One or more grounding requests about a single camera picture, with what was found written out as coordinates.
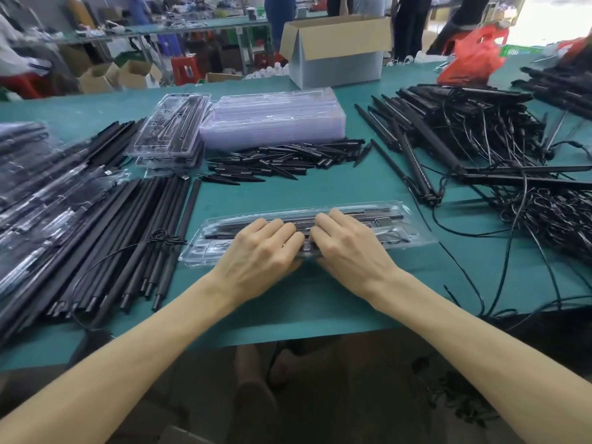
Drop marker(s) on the person's right hand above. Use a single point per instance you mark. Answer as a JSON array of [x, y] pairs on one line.
[[351, 258]]

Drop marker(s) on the person's left hand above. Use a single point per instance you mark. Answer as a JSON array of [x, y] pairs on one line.
[[256, 258]]

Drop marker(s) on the person's left middle finger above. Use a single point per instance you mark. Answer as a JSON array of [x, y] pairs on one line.
[[286, 236]]

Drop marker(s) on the person's left little finger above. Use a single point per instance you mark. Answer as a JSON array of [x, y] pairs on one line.
[[255, 225]]

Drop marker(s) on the person's right little finger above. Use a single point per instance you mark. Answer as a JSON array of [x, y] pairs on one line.
[[350, 221]]

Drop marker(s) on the person's right middle finger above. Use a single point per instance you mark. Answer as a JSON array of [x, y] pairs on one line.
[[324, 226]]

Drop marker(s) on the clear blister pack with bars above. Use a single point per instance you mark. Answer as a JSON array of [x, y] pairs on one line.
[[393, 226]]

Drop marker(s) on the person's left forearm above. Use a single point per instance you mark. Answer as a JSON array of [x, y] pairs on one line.
[[106, 365]]

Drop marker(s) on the person's right forearm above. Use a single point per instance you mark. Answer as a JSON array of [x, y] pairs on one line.
[[485, 360]]

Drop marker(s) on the pile of short black stakes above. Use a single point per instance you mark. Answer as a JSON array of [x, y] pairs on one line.
[[277, 159]]

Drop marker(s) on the stack of empty clear trays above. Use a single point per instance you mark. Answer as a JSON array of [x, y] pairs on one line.
[[273, 117]]

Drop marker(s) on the pile of long black rods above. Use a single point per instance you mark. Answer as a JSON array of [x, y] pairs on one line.
[[138, 226]]

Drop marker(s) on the stack of filled clear trays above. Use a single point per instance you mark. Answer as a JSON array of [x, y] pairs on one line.
[[169, 127]]

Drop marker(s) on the person's legs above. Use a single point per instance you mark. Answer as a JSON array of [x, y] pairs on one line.
[[286, 379]]

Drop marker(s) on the red plastic stool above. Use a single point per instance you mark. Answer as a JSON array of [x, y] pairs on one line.
[[25, 85], [187, 69]]

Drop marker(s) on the open cardboard box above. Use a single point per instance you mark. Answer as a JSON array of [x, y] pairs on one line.
[[337, 50]]

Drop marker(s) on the small cardboard box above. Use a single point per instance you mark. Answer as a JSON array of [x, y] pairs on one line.
[[97, 78], [138, 74]]

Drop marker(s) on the red plastic bag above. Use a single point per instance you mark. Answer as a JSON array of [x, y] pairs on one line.
[[474, 55]]

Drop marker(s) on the green work table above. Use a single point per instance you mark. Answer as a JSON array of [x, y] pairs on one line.
[[185, 25]]

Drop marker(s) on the stack of packed plastic packs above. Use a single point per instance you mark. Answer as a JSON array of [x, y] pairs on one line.
[[32, 203]]

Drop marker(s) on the green plastic crate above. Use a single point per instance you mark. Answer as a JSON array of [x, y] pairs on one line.
[[520, 50]]

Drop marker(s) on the heap of black bars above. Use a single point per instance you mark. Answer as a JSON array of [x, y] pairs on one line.
[[559, 87]]

